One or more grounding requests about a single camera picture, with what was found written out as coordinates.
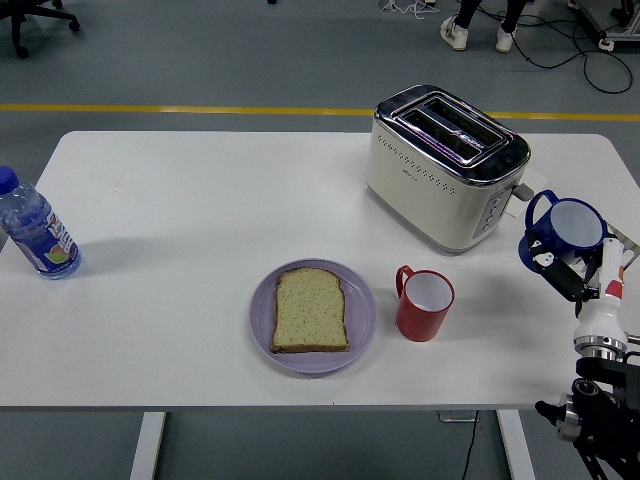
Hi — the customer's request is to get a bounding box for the person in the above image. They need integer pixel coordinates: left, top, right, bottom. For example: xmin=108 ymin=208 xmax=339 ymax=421
xmin=439 ymin=0 xmax=519 ymax=54

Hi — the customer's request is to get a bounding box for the black cable under table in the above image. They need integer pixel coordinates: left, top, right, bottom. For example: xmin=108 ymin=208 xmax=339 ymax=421
xmin=459 ymin=409 xmax=480 ymax=480

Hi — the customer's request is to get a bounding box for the white floor cable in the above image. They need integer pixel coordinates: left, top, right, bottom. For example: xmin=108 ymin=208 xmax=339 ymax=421
xmin=378 ymin=0 xmax=437 ymax=22

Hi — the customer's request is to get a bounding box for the blue-capped water bottle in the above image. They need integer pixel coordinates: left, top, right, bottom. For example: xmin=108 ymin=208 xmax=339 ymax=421
xmin=0 ymin=165 xmax=83 ymax=281

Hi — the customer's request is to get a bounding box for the white table leg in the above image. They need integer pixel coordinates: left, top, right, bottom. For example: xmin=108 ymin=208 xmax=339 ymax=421
xmin=496 ymin=409 xmax=537 ymax=480
xmin=129 ymin=412 xmax=167 ymax=480

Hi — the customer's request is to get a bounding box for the purple plate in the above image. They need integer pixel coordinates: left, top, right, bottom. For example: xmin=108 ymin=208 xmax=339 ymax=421
xmin=249 ymin=257 xmax=378 ymax=375

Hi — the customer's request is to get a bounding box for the blue cup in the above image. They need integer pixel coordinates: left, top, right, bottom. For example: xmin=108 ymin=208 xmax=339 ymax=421
xmin=518 ymin=188 xmax=609 ymax=275

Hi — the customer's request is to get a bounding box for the cream and chrome toaster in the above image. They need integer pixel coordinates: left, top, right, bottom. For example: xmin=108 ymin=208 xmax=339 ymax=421
xmin=363 ymin=83 xmax=536 ymax=256

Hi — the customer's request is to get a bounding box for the slice of bread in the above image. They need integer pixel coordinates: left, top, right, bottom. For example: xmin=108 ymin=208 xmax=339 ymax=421
xmin=270 ymin=267 xmax=351 ymax=355

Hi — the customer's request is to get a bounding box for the red cup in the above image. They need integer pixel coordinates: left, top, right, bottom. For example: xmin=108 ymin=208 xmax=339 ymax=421
xmin=395 ymin=264 xmax=456 ymax=344

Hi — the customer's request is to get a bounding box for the metal toast rack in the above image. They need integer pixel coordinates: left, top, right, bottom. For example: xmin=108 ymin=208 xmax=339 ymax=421
xmin=605 ymin=222 xmax=640 ymax=269

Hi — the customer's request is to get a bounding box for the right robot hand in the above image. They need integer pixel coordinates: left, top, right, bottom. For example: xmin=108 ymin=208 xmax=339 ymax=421
xmin=521 ymin=227 xmax=629 ymax=344

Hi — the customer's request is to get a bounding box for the metal frame cart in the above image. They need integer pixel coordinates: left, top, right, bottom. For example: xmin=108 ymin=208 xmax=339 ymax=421
xmin=567 ymin=0 xmax=640 ymax=52

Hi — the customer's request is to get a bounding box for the black floor cable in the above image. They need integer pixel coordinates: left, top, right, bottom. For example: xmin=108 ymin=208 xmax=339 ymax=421
xmin=509 ymin=0 xmax=635 ymax=95

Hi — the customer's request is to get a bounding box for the black office chair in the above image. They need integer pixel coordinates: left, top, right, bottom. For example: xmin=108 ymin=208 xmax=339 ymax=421
xmin=0 ymin=0 xmax=81 ymax=59

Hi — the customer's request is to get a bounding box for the grey table control box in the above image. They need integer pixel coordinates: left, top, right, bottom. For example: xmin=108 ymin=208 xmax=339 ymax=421
xmin=438 ymin=409 xmax=480 ymax=424

